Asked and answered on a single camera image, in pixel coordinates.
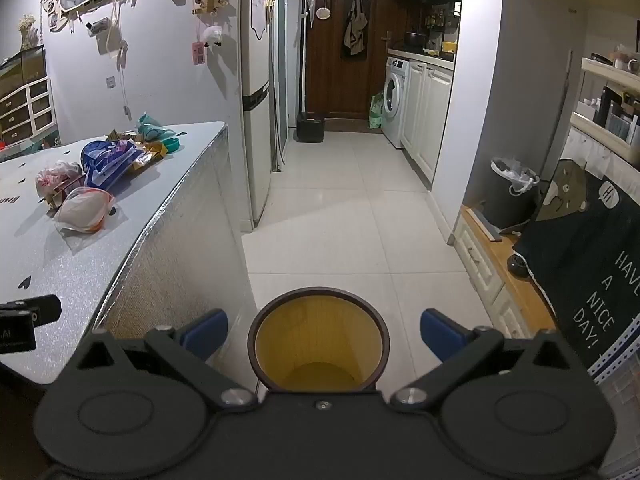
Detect hanging cloth bag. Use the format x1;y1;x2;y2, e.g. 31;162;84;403
341;0;372;59

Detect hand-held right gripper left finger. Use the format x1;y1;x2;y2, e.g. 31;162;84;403
72;309;260;412

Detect yellow snack packet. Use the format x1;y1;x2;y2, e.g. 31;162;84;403
131;141;169;172

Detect pink plastic bag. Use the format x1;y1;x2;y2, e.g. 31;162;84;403
35;160;83;197

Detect white kitchen cabinets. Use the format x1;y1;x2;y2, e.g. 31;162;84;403
401;59;455;184

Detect white washing machine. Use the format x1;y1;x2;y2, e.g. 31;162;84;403
381;56;412;149

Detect wall photo cards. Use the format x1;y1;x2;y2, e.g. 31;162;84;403
41;0;63;32

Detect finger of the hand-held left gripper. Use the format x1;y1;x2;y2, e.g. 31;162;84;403
0;296;62;327
0;311;37;354

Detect grey bin with white liner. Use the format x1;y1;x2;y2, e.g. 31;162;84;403
479;156;542;231

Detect glass tank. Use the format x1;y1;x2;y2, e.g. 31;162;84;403
0;44;47;103

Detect dark bear printed cloth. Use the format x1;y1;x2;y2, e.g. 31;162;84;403
514;159;640;378

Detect yellow trash bin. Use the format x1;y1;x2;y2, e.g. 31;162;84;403
247;287;391;393

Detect teal plastic bag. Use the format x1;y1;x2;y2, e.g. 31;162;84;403
135;112;179;145

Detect white hanging cord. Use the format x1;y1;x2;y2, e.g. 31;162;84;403
97;0;132;120

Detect grey wedge board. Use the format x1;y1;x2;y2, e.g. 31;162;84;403
470;207;502;244

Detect long wooden wall hook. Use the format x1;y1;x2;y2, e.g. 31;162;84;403
192;0;231;16

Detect green plastic bag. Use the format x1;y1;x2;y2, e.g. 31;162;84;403
369;92;386;130

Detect brown wooden door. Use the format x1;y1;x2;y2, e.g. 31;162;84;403
304;0;401;121

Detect white orange plastic bag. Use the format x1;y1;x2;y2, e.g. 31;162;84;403
54;186;117;235

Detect blue snack bag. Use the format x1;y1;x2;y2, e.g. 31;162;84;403
80;140;140;191

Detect low wooden top cabinet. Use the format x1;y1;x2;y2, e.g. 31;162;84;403
452;204;557;341

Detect white drawer cabinet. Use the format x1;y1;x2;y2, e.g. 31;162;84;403
0;77;57;147

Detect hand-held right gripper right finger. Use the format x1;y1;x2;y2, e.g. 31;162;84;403
389;309;590;410

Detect black floor bin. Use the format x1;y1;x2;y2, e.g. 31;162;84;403
296;111;326;145

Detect white wall shelf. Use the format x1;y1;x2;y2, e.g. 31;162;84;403
570;52;640;162

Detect dried flower bunch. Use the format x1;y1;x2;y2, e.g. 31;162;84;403
19;14;40;50

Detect white refrigerator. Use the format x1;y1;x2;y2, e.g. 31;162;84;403
239;0;275;233

